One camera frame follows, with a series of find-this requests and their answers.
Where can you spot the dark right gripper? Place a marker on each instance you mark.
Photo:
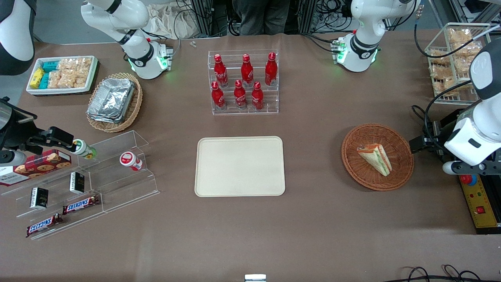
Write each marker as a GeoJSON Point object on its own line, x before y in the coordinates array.
{"type": "Point", "coordinates": [18, 134]}

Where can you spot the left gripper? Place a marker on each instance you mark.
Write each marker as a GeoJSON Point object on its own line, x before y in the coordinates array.
{"type": "Point", "coordinates": [447, 130]}

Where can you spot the triangular sandwich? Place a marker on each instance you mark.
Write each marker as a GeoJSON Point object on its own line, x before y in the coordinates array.
{"type": "Point", "coordinates": [375, 158]}

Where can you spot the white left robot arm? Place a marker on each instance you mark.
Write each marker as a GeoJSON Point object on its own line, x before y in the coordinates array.
{"type": "Point", "coordinates": [364, 23]}

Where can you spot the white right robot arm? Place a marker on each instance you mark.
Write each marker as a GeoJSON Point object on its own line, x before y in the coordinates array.
{"type": "Point", "coordinates": [145, 64]}

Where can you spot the white rectangular snack tray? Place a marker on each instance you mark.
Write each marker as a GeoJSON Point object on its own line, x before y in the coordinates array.
{"type": "Point", "coordinates": [58, 91]}

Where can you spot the aluminium foil tray stack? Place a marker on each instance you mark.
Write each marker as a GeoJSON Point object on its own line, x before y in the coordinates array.
{"type": "Point", "coordinates": [111, 100]}

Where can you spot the round brown wicker basket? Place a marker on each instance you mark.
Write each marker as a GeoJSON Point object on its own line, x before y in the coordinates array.
{"type": "Point", "coordinates": [352, 164]}

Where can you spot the oval light wicker basket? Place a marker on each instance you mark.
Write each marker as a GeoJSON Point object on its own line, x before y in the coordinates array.
{"type": "Point", "coordinates": [131, 116]}

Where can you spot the beige plastic tray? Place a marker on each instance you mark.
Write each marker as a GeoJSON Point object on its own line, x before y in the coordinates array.
{"type": "Point", "coordinates": [238, 166]}

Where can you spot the small green-lid bottle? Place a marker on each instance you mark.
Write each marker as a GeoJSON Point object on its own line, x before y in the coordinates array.
{"type": "Point", "coordinates": [83, 148]}

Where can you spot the red cookie box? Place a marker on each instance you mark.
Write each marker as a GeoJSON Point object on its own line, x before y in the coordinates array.
{"type": "Point", "coordinates": [39, 164]}

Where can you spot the small black box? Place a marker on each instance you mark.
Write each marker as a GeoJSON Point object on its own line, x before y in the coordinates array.
{"type": "Point", "coordinates": [39, 197]}
{"type": "Point", "coordinates": [77, 183]}

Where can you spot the clear bag of crackers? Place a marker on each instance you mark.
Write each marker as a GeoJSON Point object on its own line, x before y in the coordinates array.
{"type": "Point", "coordinates": [67, 64]}
{"type": "Point", "coordinates": [460, 35]}
{"type": "Point", "coordinates": [438, 71]}
{"type": "Point", "coordinates": [70, 80]}
{"type": "Point", "coordinates": [83, 66]}
{"type": "Point", "coordinates": [465, 51]}
{"type": "Point", "coordinates": [440, 56]}
{"type": "Point", "coordinates": [54, 80]}
{"type": "Point", "coordinates": [444, 87]}

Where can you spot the teal snack pack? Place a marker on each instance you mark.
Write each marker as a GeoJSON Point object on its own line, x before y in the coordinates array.
{"type": "Point", "coordinates": [51, 65]}
{"type": "Point", "coordinates": [44, 81]}

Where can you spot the red emergency stop button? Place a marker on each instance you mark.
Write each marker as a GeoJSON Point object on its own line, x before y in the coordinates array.
{"type": "Point", "coordinates": [469, 180]}

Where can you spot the yellow snack pack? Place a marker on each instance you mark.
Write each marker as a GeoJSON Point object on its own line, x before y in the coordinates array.
{"type": "Point", "coordinates": [37, 78]}

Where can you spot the Snickers chocolate bar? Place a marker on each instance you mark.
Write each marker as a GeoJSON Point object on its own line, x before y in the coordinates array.
{"type": "Point", "coordinates": [43, 225]}
{"type": "Point", "coordinates": [80, 204]}

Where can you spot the small red-lid bottle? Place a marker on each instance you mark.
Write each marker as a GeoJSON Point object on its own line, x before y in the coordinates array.
{"type": "Point", "coordinates": [129, 159]}

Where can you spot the yellow control panel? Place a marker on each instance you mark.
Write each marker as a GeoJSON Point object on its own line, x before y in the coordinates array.
{"type": "Point", "coordinates": [479, 199]}

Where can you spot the clear acrylic tiered shelf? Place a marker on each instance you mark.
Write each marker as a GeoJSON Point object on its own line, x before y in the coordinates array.
{"type": "Point", "coordinates": [58, 225]}
{"type": "Point", "coordinates": [125, 188]}

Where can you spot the black appliance housing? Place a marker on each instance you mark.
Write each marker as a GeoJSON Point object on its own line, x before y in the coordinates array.
{"type": "Point", "coordinates": [495, 196]}

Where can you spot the clear acrylic bottle rack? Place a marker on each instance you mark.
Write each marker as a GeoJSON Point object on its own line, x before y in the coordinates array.
{"type": "Point", "coordinates": [270, 110]}

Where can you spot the white cloth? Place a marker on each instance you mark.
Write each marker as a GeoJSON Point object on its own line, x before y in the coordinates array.
{"type": "Point", "coordinates": [160, 19]}

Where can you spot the red cola bottle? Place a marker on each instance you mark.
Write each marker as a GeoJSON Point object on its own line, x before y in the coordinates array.
{"type": "Point", "coordinates": [240, 95]}
{"type": "Point", "coordinates": [257, 97]}
{"type": "Point", "coordinates": [217, 97]}
{"type": "Point", "coordinates": [219, 70]}
{"type": "Point", "coordinates": [246, 70]}
{"type": "Point", "coordinates": [271, 69]}

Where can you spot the person in dark trousers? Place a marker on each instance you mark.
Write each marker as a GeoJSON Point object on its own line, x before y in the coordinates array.
{"type": "Point", "coordinates": [260, 15]}

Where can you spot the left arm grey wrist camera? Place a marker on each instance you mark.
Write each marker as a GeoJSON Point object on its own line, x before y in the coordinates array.
{"type": "Point", "coordinates": [450, 168]}

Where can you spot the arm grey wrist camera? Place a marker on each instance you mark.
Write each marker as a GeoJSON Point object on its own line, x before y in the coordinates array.
{"type": "Point", "coordinates": [13, 158]}
{"type": "Point", "coordinates": [450, 168]}

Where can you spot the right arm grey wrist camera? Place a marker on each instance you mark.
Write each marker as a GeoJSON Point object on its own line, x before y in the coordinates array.
{"type": "Point", "coordinates": [13, 158]}

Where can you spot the aluminium frame post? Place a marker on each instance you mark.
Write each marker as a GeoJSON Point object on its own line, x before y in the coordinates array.
{"type": "Point", "coordinates": [203, 15]}
{"type": "Point", "coordinates": [307, 15]}

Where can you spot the white metal bracket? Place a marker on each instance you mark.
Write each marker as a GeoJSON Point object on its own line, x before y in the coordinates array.
{"type": "Point", "coordinates": [255, 278]}

